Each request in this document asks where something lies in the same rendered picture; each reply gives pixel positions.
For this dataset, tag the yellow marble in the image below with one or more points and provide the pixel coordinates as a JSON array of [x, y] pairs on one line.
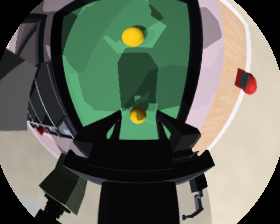
[[133, 36], [137, 114]]

